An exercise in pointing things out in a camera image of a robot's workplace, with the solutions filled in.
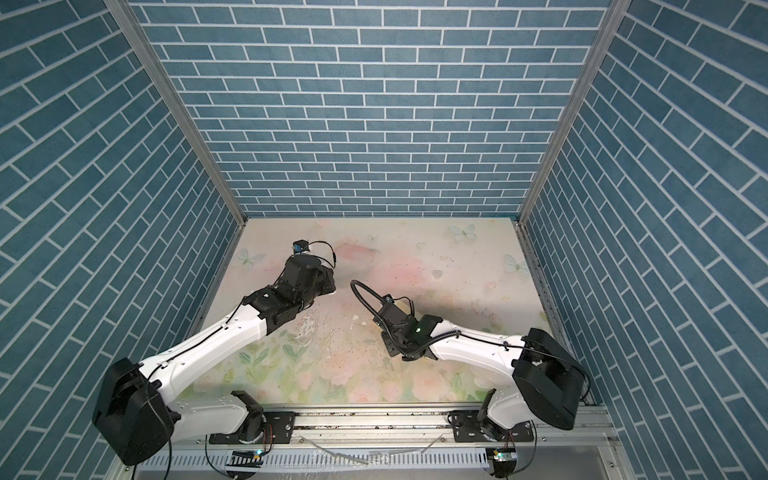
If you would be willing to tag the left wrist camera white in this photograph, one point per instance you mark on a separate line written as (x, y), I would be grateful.
(300, 246)

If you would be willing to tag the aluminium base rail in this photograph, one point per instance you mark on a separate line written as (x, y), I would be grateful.
(399, 426)

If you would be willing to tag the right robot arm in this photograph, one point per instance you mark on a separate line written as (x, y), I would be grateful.
(539, 378)

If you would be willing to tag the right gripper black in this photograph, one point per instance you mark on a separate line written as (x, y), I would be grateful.
(387, 343)

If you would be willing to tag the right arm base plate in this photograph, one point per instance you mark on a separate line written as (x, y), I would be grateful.
(472, 426)

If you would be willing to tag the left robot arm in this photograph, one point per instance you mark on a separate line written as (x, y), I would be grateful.
(134, 410)

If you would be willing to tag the left corner aluminium post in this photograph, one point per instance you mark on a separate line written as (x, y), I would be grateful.
(129, 25)

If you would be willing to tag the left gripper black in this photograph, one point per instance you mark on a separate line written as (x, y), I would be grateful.
(328, 280)

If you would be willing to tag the corner aluminium post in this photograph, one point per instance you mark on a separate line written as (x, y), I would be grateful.
(129, 25)
(594, 59)

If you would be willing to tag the right corner aluminium post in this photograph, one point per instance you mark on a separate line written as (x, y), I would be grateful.
(594, 59)

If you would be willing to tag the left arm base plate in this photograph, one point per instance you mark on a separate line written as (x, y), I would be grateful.
(270, 428)

